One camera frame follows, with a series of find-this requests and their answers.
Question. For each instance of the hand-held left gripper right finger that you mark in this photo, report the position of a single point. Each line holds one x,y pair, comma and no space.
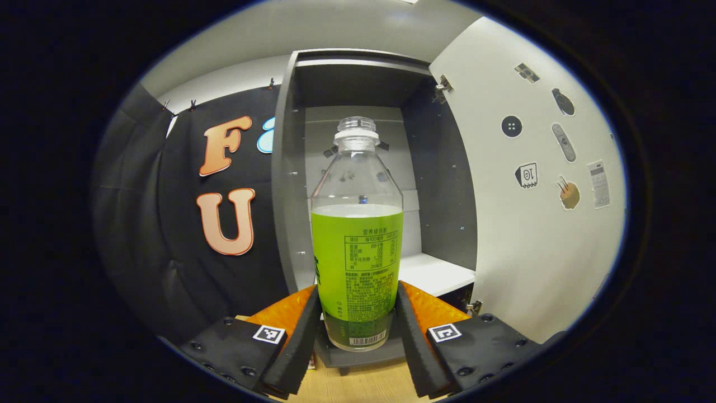
417,347

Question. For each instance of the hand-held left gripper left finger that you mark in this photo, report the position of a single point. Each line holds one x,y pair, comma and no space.
299,347

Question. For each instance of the green drink bottle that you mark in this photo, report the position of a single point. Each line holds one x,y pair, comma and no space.
358,252

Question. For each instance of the dark grey cabinet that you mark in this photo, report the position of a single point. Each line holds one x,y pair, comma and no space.
442,196

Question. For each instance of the metal door hinge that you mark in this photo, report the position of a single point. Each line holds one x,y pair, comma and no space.
443,87
474,307

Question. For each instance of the white cabinet shelf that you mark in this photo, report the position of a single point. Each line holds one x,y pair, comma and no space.
430,274

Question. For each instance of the black backdrop cloth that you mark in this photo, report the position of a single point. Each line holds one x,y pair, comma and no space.
140,224

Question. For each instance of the row of black cloth clips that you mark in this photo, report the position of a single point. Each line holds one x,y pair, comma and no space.
193,104

